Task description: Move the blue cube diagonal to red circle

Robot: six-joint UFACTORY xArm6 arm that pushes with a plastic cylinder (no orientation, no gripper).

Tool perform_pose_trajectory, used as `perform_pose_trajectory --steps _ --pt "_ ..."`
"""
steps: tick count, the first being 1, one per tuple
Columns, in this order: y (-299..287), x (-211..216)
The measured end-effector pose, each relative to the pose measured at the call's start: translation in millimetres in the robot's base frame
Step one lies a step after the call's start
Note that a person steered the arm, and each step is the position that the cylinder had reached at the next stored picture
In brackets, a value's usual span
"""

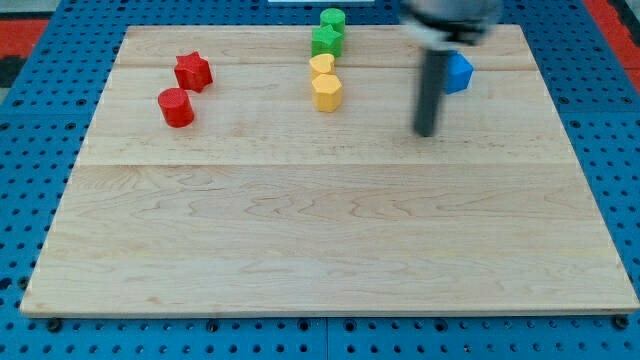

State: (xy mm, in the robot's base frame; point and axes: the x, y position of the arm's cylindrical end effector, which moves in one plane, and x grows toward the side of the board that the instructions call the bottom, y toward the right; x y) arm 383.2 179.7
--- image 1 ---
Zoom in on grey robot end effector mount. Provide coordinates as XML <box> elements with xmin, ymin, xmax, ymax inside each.
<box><xmin>400</xmin><ymin>0</ymin><xmax>502</xmax><ymax>50</ymax></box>

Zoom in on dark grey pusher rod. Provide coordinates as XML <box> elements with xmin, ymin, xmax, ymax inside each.
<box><xmin>413</xmin><ymin>49</ymin><xmax>449</xmax><ymax>137</ymax></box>

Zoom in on blue pentagon block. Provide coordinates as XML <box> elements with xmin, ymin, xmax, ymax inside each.
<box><xmin>444</xmin><ymin>51</ymin><xmax>474</xmax><ymax>95</ymax></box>

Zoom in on green cylinder block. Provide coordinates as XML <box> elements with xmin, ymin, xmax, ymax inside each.
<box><xmin>319</xmin><ymin>8</ymin><xmax>346</xmax><ymax>34</ymax></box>

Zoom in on yellow hexagon block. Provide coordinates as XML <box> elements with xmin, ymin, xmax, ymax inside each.
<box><xmin>311</xmin><ymin>74</ymin><xmax>343</xmax><ymax>112</ymax></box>

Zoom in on yellow heart block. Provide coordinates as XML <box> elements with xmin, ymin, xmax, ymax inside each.
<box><xmin>309</xmin><ymin>53</ymin><xmax>335</xmax><ymax>80</ymax></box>

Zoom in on green star block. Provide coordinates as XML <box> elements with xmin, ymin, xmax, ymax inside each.
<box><xmin>311</xmin><ymin>25</ymin><xmax>344</xmax><ymax>58</ymax></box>

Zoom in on red star block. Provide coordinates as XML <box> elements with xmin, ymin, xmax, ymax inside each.
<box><xmin>174</xmin><ymin>51</ymin><xmax>214</xmax><ymax>93</ymax></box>

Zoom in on light wooden board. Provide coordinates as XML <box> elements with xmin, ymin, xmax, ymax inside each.
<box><xmin>21</xmin><ymin>25</ymin><xmax>639</xmax><ymax>318</ymax></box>

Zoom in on red cylinder block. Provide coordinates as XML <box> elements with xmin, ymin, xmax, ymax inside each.
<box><xmin>157</xmin><ymin>88</ymin><xmax>195</xmax><ymax>128</ymax></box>

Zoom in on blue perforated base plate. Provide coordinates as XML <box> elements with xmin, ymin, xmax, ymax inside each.
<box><xmin>1</xmin><ymin>0</ymin><xmax>639</xmax><ymax>359</ymax></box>

